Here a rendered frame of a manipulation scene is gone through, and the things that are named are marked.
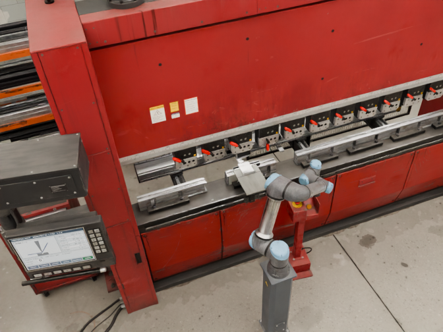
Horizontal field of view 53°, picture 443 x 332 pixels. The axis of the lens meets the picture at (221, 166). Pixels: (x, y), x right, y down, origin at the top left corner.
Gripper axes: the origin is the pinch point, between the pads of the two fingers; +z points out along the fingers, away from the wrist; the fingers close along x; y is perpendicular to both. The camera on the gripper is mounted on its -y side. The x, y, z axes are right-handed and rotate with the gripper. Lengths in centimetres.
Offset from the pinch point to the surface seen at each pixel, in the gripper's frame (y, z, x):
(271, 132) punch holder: 31, -41, 23
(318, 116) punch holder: 36, -43, -14
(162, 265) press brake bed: 0, 49, 115
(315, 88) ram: 38, -68, -9
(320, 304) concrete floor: -46, 80, -1
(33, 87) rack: 181, -2, 204
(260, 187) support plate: 5.8, -15.7, 36.9
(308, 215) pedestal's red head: -6.5, 13.0, 2.8
